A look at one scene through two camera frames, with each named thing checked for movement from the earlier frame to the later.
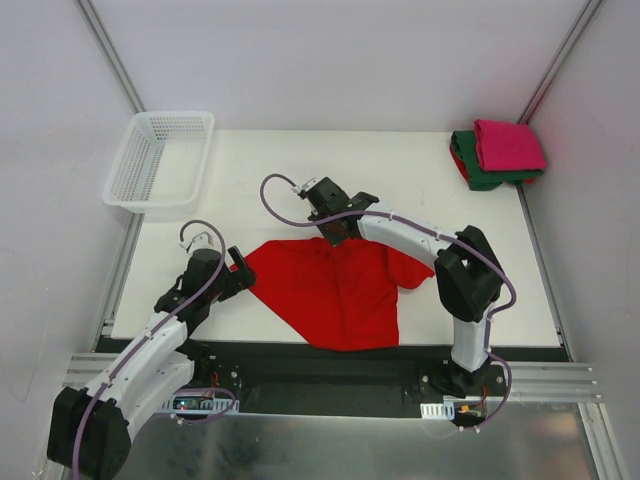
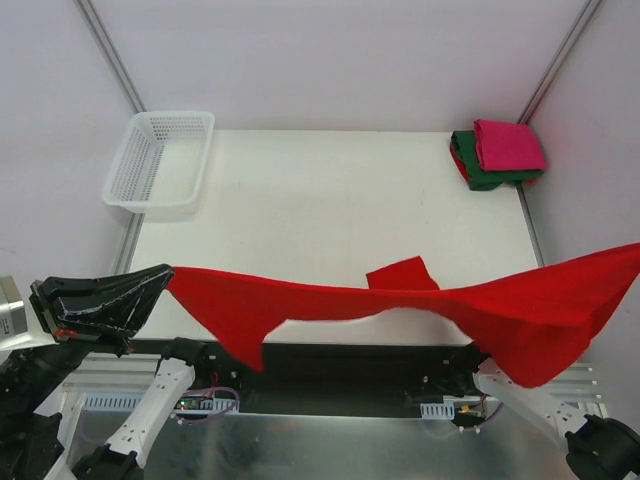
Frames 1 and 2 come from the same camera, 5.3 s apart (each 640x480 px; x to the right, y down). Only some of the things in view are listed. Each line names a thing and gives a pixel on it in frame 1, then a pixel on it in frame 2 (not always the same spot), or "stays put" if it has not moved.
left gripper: x=235 y=275 → x=45 y=307
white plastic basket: x=162 y=162 stays put
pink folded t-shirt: x=507 y=146 stays put
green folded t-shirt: x=464 y=143 stays put
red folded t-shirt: x=459 y=162 stays put
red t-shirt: x=341 y=297 → x=529 y=328
